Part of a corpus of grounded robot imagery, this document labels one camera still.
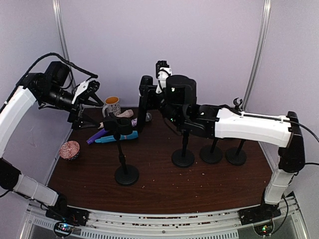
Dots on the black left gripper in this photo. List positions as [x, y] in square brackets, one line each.
[74, 118]

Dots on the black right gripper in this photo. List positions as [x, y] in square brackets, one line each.
[150, 106]

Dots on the black microphone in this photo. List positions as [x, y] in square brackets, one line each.
[146, 81]

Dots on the purple microphone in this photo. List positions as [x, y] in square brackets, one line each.
[97, 135]

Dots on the pale pink microphone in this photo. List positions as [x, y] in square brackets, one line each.
[125, 114]

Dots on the silver glitter microphone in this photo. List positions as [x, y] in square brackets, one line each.
[148, 118]

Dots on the blue microphone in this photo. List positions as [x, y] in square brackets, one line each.
[108, 139]

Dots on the black stand with glitter microphone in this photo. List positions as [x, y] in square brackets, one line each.
[183, 157]

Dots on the black stand for purple microphone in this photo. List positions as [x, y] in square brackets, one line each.
[211, 154]

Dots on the black stand for pink microphone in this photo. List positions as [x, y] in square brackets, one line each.
[237, 102]

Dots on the black stand with blue microphone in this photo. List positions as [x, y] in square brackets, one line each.
[236, 155]

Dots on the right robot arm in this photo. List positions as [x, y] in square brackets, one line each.
[174, 96]

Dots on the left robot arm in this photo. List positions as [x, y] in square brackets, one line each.
[52, 82]

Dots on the white floral ceramic mug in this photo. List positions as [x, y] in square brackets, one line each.
[112, 105]

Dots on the red patterned small bowl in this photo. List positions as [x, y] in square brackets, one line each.
[70, 150]

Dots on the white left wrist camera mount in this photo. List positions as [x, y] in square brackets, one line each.
[83, 92]

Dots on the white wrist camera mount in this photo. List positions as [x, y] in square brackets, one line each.
[83, 92]
[163, 74]

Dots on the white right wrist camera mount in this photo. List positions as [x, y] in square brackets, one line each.
[163, 74]

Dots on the aluminium corner frame post left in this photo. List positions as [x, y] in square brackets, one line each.
[59, 24]

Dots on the aluminium corner frame post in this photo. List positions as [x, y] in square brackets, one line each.
[264, 26]
[59, 24]

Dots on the aluminium corner frame post right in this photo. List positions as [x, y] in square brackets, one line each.
[264, 26]

